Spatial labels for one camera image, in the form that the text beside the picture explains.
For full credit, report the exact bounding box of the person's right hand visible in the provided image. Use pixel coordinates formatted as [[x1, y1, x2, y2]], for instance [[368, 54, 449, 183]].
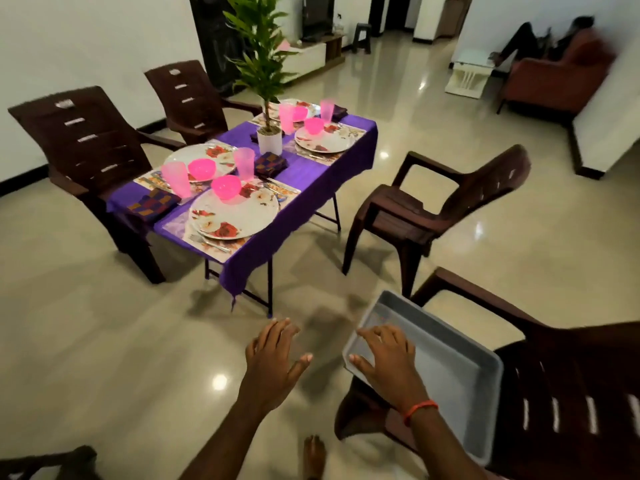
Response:
[[348, 325, 431, 414]]

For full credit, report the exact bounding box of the person's left hand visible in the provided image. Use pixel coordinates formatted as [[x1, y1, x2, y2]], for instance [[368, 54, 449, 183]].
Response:
[[237, 317, 314, 416]]

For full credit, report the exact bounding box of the grey plastic tray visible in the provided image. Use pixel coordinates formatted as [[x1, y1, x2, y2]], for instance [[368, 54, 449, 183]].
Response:
[[342, 289, 504, 466]]

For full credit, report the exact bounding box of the person's left forearm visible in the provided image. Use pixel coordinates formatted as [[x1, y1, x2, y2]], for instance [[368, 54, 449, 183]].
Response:
[[180, 399, 271, 480]]

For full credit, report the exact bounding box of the person's right forearm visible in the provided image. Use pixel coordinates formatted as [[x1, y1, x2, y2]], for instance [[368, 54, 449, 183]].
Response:
[[405, 409, 491, 480]]

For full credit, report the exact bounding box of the person's left foot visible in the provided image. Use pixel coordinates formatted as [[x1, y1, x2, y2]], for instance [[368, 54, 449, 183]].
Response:
[[302, 435, 328, 480]]

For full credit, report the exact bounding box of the purple tablecloth table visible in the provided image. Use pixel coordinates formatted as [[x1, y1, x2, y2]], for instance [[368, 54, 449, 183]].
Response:
[[105, 97, 379, 318]]

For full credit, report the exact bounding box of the red wrist thread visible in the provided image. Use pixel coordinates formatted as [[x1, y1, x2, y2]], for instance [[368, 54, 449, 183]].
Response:
[[402, 399, 441, 426]]

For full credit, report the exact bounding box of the brown plastic chair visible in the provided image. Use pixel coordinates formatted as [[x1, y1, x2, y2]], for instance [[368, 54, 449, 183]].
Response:
[[342, 145, 532, 299], [335, 267, 640, 480], [144, 59, 263, 146], [8, 85, 186, 286]]

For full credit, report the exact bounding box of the green plant in white pot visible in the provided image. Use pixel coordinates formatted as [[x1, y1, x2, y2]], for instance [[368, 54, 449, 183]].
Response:
[[222, 0, 298, 158]]

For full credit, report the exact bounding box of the white small table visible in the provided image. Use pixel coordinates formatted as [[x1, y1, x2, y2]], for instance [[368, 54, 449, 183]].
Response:
[[444, 47, 495, 100]]

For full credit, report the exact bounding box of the white low cabinet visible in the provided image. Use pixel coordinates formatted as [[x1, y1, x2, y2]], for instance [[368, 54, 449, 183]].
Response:
[[280, 35, 346, 81]]

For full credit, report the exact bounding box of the dark wooden door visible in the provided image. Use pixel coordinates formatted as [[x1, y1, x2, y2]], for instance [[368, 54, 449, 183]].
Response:
[[188, 0, 241, 96]]

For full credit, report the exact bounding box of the brown armchair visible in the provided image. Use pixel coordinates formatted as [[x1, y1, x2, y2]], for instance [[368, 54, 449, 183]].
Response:
[[497, 29, 616, 116]]

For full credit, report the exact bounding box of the black television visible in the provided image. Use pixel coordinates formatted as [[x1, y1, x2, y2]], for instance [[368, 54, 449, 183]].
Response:
[[303, 0, 336, 41]]

